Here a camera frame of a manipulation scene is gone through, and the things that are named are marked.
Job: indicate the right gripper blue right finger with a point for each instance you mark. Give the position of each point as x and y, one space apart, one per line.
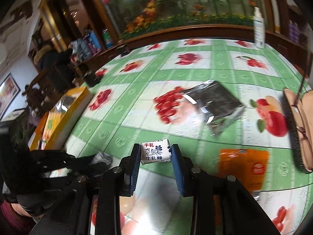
182 167

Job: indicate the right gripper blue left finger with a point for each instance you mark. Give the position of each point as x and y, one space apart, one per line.
131 170

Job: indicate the white milk candy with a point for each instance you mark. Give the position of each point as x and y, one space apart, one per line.
156 151

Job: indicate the orange red-logo snack pack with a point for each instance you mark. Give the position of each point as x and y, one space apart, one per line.
248 166

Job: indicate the yellow label cracker pack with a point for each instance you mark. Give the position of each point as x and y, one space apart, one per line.
52 122

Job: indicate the silver foil snack bag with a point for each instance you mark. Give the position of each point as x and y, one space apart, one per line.
64 103

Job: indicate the left hand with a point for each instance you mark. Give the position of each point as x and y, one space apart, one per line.
14 220

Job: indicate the yellow-taped white foam box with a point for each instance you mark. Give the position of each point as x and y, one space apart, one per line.
82 97

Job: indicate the green fruit pattern tablecloth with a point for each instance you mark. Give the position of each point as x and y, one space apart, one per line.
127 114

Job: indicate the framed landscape painting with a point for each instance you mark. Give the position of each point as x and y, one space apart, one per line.
8 92

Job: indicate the large black round motor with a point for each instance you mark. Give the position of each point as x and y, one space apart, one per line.
91 78

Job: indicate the small black motor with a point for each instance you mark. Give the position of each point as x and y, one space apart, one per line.
123 50

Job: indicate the green plastic bottle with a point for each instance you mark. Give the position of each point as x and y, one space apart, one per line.
107 38

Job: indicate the blue water bottle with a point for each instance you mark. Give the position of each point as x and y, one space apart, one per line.
94 40

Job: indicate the beige brush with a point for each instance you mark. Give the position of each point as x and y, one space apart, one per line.
298 112

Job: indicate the white spray bottle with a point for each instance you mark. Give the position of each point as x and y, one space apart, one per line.
259 28

